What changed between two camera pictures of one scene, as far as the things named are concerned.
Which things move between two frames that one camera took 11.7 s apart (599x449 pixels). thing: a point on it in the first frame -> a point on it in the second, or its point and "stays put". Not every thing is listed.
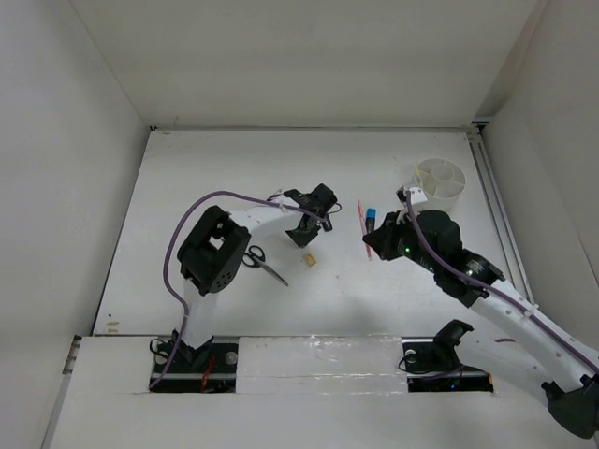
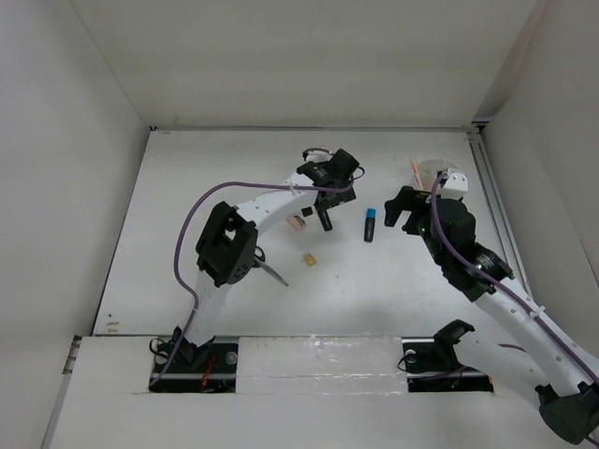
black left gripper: [303, 241] -> [341, 198]
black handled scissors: [255, 258] stays put
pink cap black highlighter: [327, 225] stays put
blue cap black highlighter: [371, 220] stays put
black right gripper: [377, 239] -> [406, 199]
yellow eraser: [310, 259] stays put
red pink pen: [363, 227] -> [416, 172]
